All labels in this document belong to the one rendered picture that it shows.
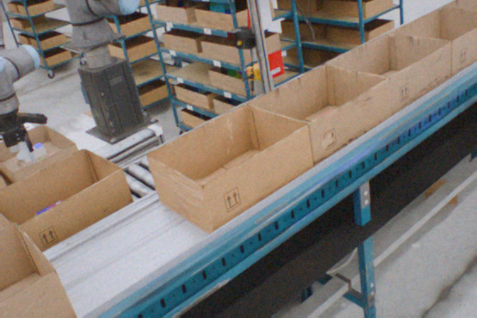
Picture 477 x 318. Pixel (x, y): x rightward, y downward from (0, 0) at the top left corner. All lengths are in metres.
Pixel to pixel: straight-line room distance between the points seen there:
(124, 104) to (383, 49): 1.17
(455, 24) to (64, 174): 1.79
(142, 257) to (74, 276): 0.18
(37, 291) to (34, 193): 0.84
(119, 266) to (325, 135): 0.71
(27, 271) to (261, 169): 0.69
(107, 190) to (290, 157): 0.64
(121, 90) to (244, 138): 0.85
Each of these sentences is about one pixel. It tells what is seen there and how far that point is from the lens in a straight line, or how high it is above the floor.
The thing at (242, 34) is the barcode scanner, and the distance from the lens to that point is 2.46.
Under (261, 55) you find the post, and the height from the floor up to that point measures 0.95.
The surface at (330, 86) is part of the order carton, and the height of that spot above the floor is 0.97.
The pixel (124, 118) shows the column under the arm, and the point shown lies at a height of 0.82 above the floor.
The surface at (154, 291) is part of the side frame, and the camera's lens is 1.29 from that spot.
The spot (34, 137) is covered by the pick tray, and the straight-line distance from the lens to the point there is 2.64.
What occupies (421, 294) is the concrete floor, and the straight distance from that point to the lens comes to 2.45.
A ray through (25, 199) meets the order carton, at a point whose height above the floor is 0.84.
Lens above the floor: 1.73
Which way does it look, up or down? 28 degrees down
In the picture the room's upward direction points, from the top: 11 degrees counter-clockwise
